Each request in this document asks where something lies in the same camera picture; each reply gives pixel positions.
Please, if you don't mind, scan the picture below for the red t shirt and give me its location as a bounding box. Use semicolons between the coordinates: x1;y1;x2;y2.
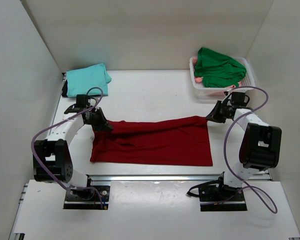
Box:
90;115;213;167

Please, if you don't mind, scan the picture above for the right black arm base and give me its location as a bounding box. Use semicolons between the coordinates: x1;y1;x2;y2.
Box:
186;177;248;212

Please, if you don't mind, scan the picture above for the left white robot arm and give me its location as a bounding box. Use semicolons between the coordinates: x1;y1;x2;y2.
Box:
31;94;113;199

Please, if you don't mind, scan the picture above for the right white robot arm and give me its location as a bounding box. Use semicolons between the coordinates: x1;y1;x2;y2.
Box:
206;92;282;200

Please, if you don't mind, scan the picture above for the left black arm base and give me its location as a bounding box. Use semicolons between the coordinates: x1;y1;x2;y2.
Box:
63;180;111;211

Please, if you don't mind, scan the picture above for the white plastic basket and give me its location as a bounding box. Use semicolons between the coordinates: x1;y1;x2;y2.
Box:
189;56;256;99

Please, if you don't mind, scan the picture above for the teal folded t shirt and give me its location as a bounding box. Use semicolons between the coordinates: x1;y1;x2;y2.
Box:
63;63;112;98

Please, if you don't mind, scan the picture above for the black folded t shirt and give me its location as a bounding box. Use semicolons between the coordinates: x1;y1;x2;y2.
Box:
61;80;68;98

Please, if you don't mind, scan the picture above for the green t shirt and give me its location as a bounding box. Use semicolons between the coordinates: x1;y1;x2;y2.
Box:
194;47;247;88

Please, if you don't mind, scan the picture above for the silver aluminium table rail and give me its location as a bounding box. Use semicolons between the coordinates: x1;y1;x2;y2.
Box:
90;174;220;182

